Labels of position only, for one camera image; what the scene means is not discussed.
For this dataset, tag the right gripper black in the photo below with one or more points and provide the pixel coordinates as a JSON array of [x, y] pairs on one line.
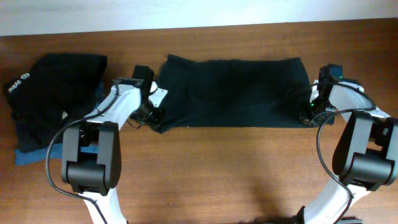
[[303, 117]]

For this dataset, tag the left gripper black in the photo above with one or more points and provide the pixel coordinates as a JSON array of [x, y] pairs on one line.
[[149, 116]]

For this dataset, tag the dark green t-shirt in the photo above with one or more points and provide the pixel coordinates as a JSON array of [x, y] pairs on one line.
[[233, 93]]

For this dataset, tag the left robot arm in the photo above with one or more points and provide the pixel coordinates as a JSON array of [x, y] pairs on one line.
[[91, 154]]

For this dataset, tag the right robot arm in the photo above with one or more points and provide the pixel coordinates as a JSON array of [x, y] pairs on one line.
[[365, 157]]

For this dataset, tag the black folded garment with logo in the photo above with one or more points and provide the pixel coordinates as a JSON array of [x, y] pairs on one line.
[[56, 89]]

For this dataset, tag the blue denim jeans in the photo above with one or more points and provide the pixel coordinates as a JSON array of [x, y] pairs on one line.
[[25, 158]]

